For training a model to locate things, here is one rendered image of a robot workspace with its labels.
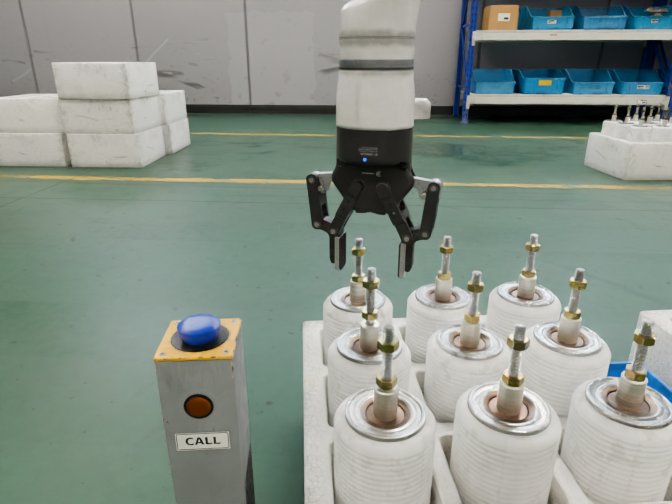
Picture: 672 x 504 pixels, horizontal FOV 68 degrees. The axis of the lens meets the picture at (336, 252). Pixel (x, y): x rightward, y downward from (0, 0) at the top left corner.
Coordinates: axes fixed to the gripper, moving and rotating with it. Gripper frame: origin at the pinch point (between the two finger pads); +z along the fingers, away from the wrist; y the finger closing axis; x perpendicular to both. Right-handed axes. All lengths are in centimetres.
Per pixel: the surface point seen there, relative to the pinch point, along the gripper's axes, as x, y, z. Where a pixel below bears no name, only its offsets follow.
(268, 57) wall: 470, -224, -22
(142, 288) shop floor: 49, -72, 36
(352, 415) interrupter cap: -12.4, 1.5, 10.5
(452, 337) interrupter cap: 4.5, 9.1, 10.6
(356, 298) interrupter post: 10.0, -4.2, 10.0
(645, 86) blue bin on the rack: 481, 136, 3
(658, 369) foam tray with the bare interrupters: 28, 39, 25
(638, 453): -7.2, 26.5, 12.7
